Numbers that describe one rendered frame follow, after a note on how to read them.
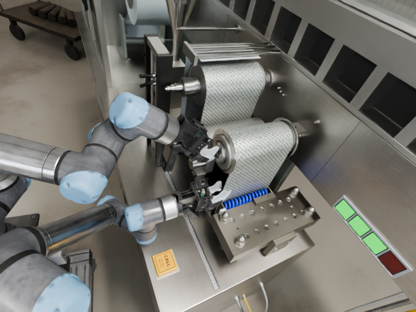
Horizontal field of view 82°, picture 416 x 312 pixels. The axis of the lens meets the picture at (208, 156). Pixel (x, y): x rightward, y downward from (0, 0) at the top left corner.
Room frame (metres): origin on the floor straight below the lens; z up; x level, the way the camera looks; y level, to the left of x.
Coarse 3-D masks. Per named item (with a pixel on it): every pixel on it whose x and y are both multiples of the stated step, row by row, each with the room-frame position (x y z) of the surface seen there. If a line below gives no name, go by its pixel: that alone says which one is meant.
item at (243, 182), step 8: (280, 160) 0.63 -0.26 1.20; (256, 168) 0.57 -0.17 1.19; (264, 168) 0.59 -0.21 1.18; (272, 168) 0.62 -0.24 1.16; (232, 176) 0.51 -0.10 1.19; (240, 176) 0.53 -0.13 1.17; (248, 176) 0.55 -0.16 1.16; (256, 176) 0.58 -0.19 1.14; (264, 176) 0.60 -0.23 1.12; (272, 176) 0.63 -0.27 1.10; (232, 184) 0.52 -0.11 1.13; (240, 184) 0.54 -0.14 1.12; (248, 184) 0.57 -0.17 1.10; (256, 184) 0.59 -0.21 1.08; (264, 184) 0.62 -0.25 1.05; (232, 192) 0.53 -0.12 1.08; (240, 192) 0.55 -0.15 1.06; (248, 192) 0.58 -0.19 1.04
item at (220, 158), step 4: (212, 144) 0.57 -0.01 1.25; (216, 144) 0.55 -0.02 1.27; (220, 144) 0.54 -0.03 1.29; (220, 148) 0.53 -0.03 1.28; (224, 148) 0.53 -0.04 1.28; (216, 152) 0.54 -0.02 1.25; (220, 152) 0.53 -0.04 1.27; (224, 152) 0.52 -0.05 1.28; (216, 156) 0.54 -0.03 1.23; (220, 156) 0.52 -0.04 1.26; (224, 156) 0.51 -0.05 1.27; (216, 160) 0.53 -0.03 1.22; (220, 160) 0.52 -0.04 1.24; (224, 160) 0.51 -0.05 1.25
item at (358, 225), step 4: (356, 216) 0.46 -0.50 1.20; (352, 220) 0.46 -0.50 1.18; (356, 220) 0.46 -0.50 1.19; (360, 220) 0.45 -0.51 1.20; (352, 224) 0.45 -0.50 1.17; (356, 224) 0.45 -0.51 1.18; (360, 224) 0.44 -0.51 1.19; (364, 224) 0.44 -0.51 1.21; (356, 228) 0.44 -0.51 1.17; (360, 228) 0.44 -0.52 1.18; (364, 228) 0.43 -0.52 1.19; (368, 228) 0.43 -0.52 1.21; (360, 232) 0.43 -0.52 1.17; (364, 232) 0.43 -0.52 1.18
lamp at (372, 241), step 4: (368, 236) 0.41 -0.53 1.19; (372, 236) 0.41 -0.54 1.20; (376, 236) 0.40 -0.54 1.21; (364, 240) 0.41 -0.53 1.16; (368, 240) 0.41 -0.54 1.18; (372, 240) 0.40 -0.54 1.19; (376, 240) 0.40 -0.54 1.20; (380, 240) 0.39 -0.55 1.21; (368, 244) 0.40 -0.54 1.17; (372, 244) 0.40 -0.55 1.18; (376, 244) 0.39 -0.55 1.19; (380, 244) 0.39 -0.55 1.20; (372, 248) 0.39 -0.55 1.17; (376, 248) 0.38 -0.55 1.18; (380, 248) 0.38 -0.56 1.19; (384, 248) 0.38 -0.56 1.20; (376, 252) 0.38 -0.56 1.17
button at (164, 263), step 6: (168, 252) 0.32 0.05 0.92; (156, 258) 0.29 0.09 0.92; (162, 258) 0.29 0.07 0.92; (168, 258) 0.30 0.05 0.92; (174, 258) 0.30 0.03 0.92; (156, 264) 0.27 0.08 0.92; (162, 264) 0.27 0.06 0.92; (168, 264) 0.28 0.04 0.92; (174, 264) 0.28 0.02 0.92; (156, 270) 0.25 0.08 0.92; (162, 270) 0.26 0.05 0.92; (168, 270) 0.26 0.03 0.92; (174, 270) 0.27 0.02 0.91
